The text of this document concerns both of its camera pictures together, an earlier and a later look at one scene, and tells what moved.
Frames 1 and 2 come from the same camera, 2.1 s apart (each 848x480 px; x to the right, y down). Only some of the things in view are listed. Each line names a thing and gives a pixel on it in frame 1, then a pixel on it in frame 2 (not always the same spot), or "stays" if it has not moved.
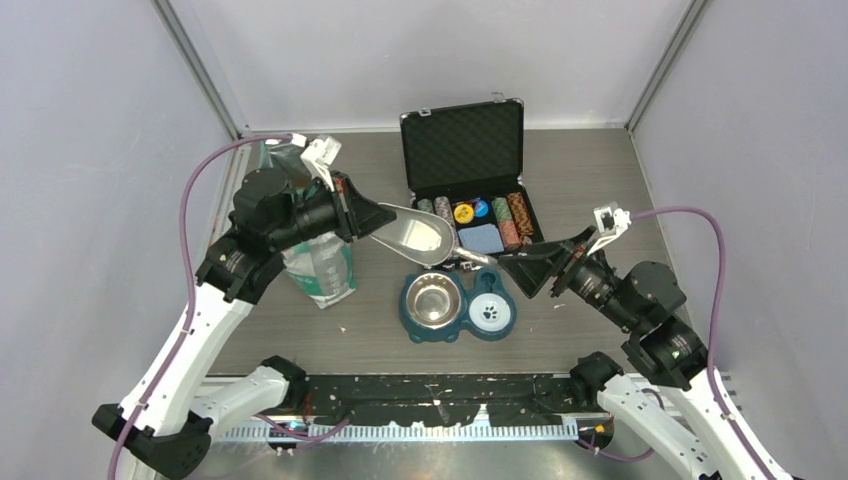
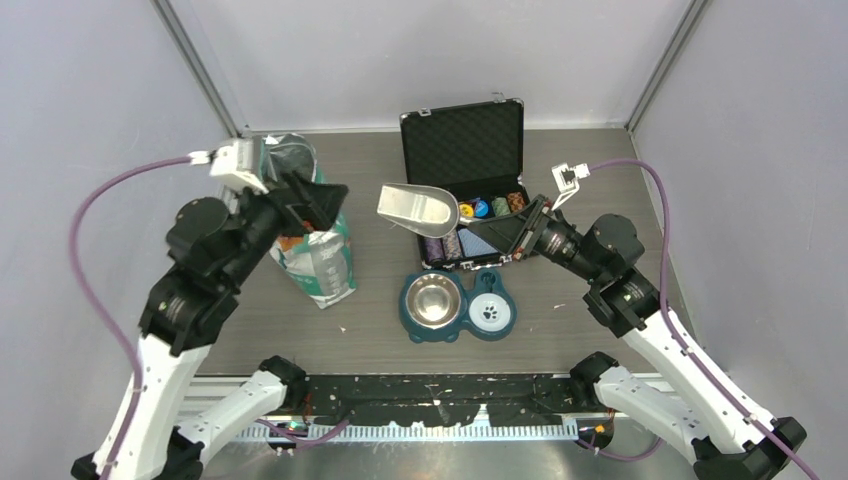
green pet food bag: [321, 267] stays
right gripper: [530, 268] -> [514, 232]
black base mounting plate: [444, 399] stays
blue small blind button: [481, 208] stays
